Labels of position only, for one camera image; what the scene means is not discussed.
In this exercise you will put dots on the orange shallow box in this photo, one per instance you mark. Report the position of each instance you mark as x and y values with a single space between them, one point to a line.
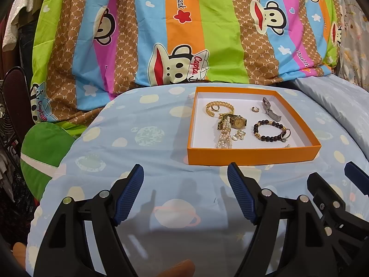
253 155

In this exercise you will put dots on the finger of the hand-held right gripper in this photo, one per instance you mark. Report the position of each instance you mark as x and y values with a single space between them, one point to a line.
359 176
320 186

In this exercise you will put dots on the dark patterned cloth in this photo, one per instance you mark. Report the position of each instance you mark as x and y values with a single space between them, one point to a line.
17 184

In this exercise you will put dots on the pale blue quilt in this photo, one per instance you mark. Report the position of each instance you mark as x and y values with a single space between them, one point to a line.
340 98

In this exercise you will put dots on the green cushion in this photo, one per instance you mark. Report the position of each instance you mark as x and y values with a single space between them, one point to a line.
46 150

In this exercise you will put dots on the gold wristwatch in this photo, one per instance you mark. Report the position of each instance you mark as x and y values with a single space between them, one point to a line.
239 122

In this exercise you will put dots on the silver metal clip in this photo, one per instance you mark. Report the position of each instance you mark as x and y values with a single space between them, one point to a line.
272 115

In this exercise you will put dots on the white lace garment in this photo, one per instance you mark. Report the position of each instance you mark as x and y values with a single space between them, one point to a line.
20 14

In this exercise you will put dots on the dark wooden chair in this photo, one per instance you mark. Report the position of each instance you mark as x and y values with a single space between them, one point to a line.
17 86

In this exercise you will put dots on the blue planet print bedsheet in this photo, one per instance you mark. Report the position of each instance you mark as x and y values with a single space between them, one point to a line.
144 150

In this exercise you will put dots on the person's left hand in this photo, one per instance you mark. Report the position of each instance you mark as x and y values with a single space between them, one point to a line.
178 268

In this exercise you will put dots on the floral cloth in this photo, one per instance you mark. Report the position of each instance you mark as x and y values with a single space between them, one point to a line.
351 49

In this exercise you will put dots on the gold pearl earrings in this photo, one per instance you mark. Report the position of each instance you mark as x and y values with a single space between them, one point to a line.
240 135

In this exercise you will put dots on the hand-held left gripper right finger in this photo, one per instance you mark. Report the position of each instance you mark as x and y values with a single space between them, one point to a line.
240 196

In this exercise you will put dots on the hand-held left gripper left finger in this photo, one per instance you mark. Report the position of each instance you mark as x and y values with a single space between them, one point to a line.
128 196

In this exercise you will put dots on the striped cartoon monkey blanket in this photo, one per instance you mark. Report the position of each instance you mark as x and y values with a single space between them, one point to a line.
219 34

